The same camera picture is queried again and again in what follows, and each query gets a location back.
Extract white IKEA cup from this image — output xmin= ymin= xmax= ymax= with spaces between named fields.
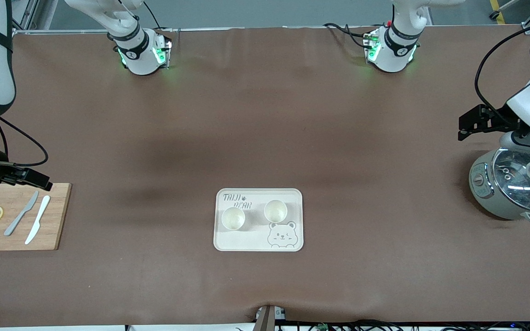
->
xmin=221 ymin=207 xmax=246 ymax=230
xmin=264 ymin=199 xmax=288 ymax=223

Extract grey plastic knife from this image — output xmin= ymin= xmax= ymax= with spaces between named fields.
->
xmin=4 ymin=190 xmax=40 ymax=237

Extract white plastic knife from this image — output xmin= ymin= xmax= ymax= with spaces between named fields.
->
xmin=25 ymin=195 xmax=51 ymax=245

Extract wooden cutting board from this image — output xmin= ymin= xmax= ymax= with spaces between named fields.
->
xmin=0 ymin=183 xmax=72 ymax=251

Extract grey-green cooking pot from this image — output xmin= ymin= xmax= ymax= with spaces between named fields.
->
xmin=469 ymin=146 xmax=530 ymax=226

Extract brown table cover cloth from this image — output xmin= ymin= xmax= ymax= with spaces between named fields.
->
xmin=0 ymin=25 xmax=530 ymax=328

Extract cream bear print tray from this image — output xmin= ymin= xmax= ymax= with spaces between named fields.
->
xmin=213 ymin=188 xmax=304 ymax=252

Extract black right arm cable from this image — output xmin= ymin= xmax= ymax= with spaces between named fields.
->
xmin=0 ymin=116 xmax=49 ymax=168

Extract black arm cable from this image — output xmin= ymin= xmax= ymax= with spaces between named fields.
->
xmin=0 ymin=116 xmax=49 ymax=168
xmin=475 ymin=18 xmax=530 ymax=127

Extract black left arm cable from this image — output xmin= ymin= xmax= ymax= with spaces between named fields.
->
xmin=475 ymin=18 xmax=530 ymax=127

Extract aluminium frame rail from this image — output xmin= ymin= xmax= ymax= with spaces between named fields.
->
xmin=12 ymin=28 xmax=110 ymax=36

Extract black base power cables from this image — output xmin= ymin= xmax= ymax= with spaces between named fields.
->
xmin=323 ymin=22 xmax=372 ymax=49

